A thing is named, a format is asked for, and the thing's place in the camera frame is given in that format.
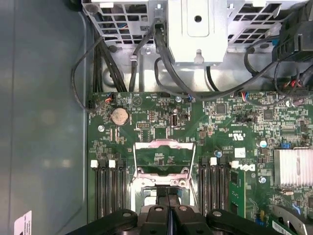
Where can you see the RAM slot with white clips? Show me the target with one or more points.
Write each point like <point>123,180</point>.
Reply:
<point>115,193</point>
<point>98,193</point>
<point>212,186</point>

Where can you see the black plastic connector housing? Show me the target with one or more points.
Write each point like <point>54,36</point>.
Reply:
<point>296,36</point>

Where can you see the silver finned heatsink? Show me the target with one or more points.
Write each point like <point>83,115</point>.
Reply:
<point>293,166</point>

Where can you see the metal CPU socket cover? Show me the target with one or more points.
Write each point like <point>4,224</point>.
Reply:
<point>166,144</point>

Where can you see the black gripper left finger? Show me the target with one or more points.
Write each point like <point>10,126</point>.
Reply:
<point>154,220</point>

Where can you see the CPU socket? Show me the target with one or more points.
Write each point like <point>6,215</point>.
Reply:
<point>136,195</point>

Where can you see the black open PC case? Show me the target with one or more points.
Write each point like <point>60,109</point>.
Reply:
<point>44,98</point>

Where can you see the thin metal locking lever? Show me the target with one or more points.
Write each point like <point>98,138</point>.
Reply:
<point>194,195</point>

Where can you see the round coin cell battery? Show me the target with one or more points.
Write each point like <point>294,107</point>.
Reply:
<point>119,116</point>

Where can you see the RAM slot with black clips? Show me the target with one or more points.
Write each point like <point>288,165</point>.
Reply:
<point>221,186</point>
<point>105,193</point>
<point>202,186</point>
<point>123,193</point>

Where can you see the green RAM stick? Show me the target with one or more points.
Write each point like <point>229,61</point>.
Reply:
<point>237,193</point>

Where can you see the green motherboard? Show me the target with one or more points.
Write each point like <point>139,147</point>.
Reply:
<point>220,127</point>

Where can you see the grey metal drive cage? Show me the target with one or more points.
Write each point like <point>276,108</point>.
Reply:
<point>195,36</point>

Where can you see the silver square CPU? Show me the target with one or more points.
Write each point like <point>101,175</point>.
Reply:
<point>149,197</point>

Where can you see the white label sticker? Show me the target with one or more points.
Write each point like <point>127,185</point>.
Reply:
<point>23,224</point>

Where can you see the internal USB port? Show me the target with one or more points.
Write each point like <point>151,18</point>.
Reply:
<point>174,120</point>

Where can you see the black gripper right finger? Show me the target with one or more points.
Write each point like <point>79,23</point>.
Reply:
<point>185,220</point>

